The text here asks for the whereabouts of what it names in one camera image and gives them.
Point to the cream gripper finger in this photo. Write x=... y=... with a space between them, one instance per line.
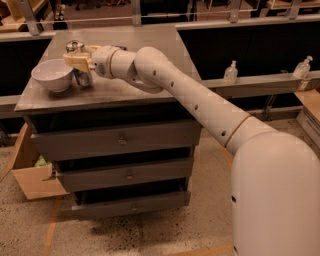
x=81 y=59

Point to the silver redbull can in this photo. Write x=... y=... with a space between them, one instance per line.
x=83 y=79

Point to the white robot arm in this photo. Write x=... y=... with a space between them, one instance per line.
x=275 y=177

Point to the white ceramic bowl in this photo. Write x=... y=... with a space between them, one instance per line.
x=54 y=75

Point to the black snack bar packet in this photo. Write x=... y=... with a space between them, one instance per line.
x=122 y=48

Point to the grey metal railing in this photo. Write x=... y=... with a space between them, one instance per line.
x=266 y=50

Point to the top grey drawer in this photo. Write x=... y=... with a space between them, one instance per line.
x=79 y=144

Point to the grey drawer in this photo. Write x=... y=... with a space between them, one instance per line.
x=123 y=175
x=133 y=206
x=79 y=144

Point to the grey drawer cabinet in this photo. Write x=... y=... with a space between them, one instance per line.
x=106 y=103

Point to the middle grey drawer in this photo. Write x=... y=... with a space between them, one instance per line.
x=123 y=175

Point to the brown cardboard box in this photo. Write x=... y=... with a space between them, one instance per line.
x=35 y=181

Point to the bottom grey drawer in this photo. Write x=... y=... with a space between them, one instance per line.
x=133 y=206

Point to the clear pump sanitizer bottle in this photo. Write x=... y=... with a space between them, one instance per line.
x=303 y=68

